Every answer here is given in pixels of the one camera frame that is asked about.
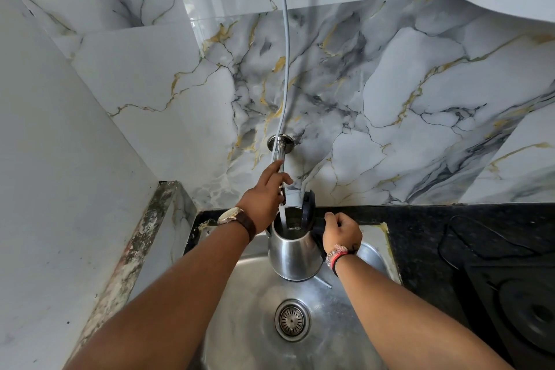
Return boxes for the person's right hand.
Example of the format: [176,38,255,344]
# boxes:
[322,211,363,256]

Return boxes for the person's left hand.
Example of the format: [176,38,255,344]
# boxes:
[236,160,295,236]

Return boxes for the chrome wall tap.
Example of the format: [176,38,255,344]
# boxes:
[267,133,305,211]

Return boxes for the steel electric kettle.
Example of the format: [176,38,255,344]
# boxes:
[265,190,330,283]

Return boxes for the person's right forearm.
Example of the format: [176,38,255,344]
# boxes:
[334,252,515,370]

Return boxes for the person's left forearm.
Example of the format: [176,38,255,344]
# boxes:
[64,220,251,370]

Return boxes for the round steel sink drain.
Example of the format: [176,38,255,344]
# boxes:
[274,299,311,343]

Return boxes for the stainless steel sink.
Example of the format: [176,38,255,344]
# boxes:
[186,221,402,370]

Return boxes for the black glass stove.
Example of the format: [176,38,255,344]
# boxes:
[463,252,555,370]

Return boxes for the red white thread bracelet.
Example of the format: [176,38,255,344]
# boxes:
[325,244,359,278]

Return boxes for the brown strap wristwatch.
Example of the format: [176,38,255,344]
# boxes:
[217,207,257,243]

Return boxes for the black power cable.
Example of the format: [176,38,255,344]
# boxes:
[437,214,555,271]

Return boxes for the grey water hose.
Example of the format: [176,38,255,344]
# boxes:
[274,0,291,139]

